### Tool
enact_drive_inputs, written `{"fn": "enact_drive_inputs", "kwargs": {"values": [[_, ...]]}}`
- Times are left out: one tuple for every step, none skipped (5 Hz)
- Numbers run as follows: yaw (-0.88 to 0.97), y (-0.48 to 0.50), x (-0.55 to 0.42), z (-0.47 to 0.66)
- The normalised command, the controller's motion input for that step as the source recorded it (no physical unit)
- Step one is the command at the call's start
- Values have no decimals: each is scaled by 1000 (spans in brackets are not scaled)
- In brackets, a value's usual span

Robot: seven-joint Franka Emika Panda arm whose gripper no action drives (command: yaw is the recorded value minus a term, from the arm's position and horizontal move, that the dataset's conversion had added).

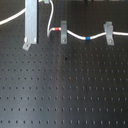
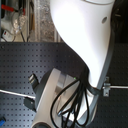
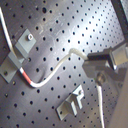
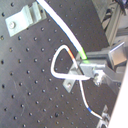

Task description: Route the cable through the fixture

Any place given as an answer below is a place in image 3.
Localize white cable with red band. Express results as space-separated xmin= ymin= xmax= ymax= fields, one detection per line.
xmin=0 ymin=7 xmax=90 ymax=89

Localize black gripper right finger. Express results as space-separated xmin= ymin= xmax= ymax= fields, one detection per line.
xmin=87 ymin=48 xmax=113 ymax=61

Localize grey cable clip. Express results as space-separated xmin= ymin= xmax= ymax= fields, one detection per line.
xmin=56 ymin=85 xmax=84 ymax=120
xmin=0 ymin=29 xmax=36 ymax=83

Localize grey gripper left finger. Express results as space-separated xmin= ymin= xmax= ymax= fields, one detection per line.
xmin=82 ymin=60 xmax=124 ymax=86

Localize grey cable clip upper left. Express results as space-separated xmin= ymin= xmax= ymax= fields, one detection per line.
xmin=0 ymin=29 xmax=36 ymax=83

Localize white cable lower right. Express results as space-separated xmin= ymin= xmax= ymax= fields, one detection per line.
xmin=95 ymin=73 xmax=106 ymax=128

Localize grey cable clip bottom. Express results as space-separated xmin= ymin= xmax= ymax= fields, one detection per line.
xmin=56 ymin=85 xmax=84 ymax=120

